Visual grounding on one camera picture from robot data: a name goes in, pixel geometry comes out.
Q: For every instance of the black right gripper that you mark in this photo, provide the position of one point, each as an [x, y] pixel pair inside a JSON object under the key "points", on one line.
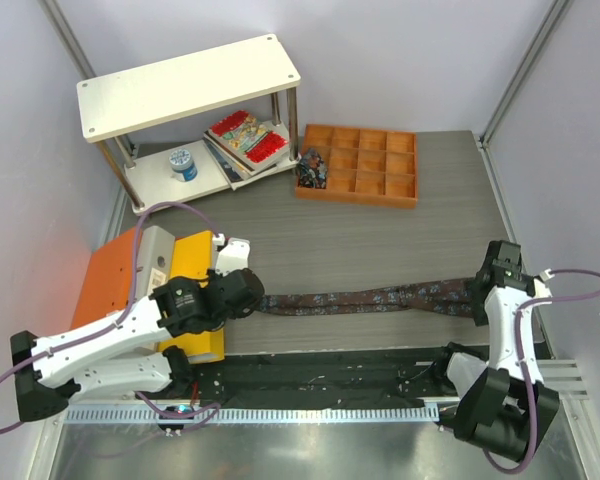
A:
{"points": [[480, 313]]}

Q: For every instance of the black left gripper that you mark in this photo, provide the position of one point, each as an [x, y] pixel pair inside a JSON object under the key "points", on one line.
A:
{"points": [[214, 276]]}

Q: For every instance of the brown blue-flowered tie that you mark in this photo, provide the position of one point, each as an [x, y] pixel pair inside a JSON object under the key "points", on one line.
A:
{"points": [[446, 297]]}

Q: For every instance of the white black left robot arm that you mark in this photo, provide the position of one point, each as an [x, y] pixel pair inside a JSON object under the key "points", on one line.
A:
{"points": [[100, 359]]}

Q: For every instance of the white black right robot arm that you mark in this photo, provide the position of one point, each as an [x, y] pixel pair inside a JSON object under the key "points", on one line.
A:
{"points": [[505, 407]]}

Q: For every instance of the yellow binder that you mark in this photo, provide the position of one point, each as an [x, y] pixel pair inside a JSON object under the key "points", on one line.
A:
{"points": [[191, 326]]}

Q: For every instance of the grey binder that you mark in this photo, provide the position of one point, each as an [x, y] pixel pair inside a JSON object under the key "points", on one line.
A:
{"points": [[154, 260]]}

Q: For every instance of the orange binder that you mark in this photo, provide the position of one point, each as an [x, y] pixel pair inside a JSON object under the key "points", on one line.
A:
{"points": [[107, 281]]}

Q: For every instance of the lower stacked books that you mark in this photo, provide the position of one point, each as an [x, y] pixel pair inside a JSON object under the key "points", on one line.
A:
{"points": [[237, 176]]}

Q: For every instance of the blue white jar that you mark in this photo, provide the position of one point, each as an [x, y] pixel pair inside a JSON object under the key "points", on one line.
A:
{"points": [[183, 165]]}

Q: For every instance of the red patterned book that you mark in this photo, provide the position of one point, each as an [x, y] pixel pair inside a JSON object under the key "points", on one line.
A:
{"points": [[251, 144]]}

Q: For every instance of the orange compartment tray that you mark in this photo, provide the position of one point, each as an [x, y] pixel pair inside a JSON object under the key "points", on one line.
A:
{"points": [[365, 166]]}

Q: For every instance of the white two-tier shelf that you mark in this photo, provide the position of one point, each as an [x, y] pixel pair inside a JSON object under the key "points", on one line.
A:
{"points": [[154, 94]]}

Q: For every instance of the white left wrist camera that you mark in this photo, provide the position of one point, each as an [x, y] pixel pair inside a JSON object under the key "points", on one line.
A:
{"points": [[231, 254]]}

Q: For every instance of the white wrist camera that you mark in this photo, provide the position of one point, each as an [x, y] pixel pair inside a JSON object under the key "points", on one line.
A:
{"points": [[542, 290], [231, 254]]}

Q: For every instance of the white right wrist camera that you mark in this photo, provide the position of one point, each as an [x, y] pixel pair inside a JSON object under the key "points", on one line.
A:
{"points": [[542, 290]]}

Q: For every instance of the white slotted cable duct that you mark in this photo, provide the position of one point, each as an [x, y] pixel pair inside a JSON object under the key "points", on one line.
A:
{"points": [[142, 414]]}

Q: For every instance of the aluminium extrusion rail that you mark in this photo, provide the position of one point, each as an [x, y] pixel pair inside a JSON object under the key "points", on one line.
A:
{"points": [[564, 377]]}

